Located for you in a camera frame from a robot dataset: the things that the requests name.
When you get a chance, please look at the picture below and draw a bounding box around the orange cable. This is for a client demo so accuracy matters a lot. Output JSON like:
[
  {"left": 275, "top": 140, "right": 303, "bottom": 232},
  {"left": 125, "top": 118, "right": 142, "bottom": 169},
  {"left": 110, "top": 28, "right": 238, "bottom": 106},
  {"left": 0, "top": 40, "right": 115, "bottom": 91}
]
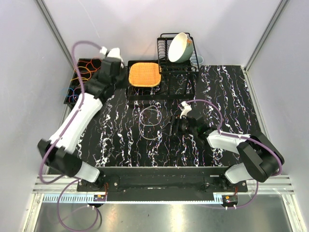
[{"left": 73, "top": 57, "right": 103, "bottom": 74}]

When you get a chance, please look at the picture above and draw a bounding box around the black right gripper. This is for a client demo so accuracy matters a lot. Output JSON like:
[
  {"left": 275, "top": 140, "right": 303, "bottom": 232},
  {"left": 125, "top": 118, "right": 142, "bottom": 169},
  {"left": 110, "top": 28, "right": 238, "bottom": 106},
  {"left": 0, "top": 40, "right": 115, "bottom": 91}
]
[{"left": 160, "top": 115, "right": 197, "bottom": 137}]

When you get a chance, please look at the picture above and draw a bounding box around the light blue cup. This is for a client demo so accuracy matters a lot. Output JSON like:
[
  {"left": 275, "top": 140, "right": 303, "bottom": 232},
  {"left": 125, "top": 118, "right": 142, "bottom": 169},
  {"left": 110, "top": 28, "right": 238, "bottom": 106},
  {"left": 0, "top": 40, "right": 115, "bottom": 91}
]
[{"left": 190, "top": 55, "right": 204, "bottom": 66}]

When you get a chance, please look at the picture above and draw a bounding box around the grey cable duct strip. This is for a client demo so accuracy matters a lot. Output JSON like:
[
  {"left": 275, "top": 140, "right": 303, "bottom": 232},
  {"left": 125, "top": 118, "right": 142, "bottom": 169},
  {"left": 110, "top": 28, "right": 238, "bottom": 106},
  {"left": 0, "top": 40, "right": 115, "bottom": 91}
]
[{"left": 43, "top": 190, "right": 237, "bottom": 204}]

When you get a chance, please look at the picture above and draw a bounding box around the black wire dish rack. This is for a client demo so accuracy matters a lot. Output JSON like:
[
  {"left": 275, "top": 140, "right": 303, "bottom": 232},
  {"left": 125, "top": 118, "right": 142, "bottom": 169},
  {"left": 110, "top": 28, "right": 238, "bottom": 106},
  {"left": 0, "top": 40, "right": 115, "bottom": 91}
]
[{"left": 157, "top": 32, "right": 200, "bottom": 74}]

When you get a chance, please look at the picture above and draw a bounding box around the yellow cable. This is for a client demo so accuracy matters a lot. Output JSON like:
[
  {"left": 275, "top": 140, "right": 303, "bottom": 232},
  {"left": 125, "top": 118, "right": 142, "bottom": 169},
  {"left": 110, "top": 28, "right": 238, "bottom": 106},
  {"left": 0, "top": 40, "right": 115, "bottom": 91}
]
[{"left": 70, "top": 72, "right": 94, "bottom": 84}]

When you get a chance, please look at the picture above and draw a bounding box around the pink cable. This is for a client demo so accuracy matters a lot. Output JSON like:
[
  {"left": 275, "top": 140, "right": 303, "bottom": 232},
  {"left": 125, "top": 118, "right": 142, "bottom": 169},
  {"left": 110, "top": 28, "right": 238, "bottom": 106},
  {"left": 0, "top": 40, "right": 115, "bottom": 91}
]
[{"left": 69, "top": 87, "right": 84, "bottom": 103}]

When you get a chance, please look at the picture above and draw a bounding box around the blue cable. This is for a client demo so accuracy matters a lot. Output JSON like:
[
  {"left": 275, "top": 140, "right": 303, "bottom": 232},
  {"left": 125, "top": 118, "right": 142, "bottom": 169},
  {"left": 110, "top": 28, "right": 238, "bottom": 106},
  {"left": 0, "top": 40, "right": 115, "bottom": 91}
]
[{"left": 60, "top": 87, "right": 78, "bottom": 104}]

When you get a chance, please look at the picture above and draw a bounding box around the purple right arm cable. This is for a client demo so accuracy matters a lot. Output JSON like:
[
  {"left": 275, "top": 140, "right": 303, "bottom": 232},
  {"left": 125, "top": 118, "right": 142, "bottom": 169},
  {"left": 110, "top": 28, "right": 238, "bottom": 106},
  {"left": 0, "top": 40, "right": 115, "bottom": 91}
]
[{"left": 181, "top": 99, "right": 284, "bottom": 210}]

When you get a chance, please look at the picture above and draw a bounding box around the black flat tray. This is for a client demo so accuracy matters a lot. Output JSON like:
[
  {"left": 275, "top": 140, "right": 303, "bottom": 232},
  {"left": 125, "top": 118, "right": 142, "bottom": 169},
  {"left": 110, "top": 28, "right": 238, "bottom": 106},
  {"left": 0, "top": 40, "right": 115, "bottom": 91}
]
[{"left": 126, "top": 60, "right": 198, "bottom": 101}]

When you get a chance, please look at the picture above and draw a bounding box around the white ceramic bowl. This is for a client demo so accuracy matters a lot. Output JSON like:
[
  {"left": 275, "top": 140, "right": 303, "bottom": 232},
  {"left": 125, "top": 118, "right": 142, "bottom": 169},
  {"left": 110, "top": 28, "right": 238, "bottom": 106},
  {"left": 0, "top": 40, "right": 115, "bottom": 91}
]
[{"left": 168, "top": 32, "right": 194, "bottom": 63}]

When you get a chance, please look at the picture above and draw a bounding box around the black compartment bin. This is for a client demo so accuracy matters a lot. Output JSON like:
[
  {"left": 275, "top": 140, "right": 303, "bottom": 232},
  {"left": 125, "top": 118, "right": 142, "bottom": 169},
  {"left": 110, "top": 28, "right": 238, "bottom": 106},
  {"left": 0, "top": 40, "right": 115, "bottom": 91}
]
[{"left": 63, "top": 58, "right": 109, "bottom": 109}]

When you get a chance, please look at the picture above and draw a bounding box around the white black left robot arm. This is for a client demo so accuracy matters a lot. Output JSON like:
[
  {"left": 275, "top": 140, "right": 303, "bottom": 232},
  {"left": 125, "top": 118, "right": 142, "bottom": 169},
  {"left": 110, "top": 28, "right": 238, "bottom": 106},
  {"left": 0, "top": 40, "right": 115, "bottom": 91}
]
[{"left": 38, "top": 47, "right": 126, "bottom": 191}]

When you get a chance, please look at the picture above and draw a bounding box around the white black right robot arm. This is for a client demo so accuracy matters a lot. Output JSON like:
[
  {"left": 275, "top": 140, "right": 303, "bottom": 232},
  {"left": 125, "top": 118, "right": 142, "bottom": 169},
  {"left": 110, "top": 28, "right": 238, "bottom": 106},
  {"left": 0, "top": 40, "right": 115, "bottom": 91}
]
[{"left": 168, "top": 115, "right": 285, "bottom": 192}]

